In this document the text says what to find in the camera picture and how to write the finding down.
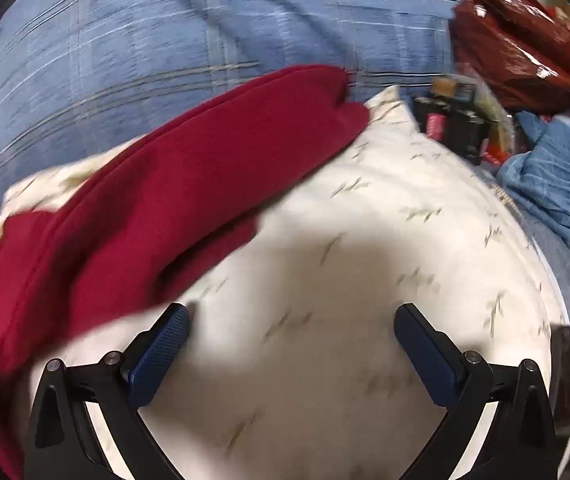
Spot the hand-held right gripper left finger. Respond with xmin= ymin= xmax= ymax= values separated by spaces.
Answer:
xmin=24 ymin=303 xmax=192 ymax=480

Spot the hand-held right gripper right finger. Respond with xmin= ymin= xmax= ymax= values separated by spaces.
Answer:
xmin=393 ymin=303 xmax=561 ymax=480

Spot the dark red garment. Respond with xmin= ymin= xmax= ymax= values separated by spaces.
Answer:
xmin=0 ymin=64 xmax=372 ymax=480

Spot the white leaf-print pillow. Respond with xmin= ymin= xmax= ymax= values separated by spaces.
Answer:
xmin=0 ymin=85 xmax=566 ymax=480

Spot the light blue crumpled cloth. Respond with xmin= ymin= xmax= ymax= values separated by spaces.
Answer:
xmin=495 ymin=105 xmax=570 ymax=256

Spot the black box with red label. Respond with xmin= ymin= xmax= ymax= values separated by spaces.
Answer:
xmin=412 ymin=95 xmax=491 ymax=162

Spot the red plastic bag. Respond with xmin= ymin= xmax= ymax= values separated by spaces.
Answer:
xmin=452 ymin=0 xmax=570 ymax=116

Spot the blue plaid bedsheet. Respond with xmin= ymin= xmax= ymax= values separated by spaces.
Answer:
xmin=0 ymin=0 xmax=496 ymax=211

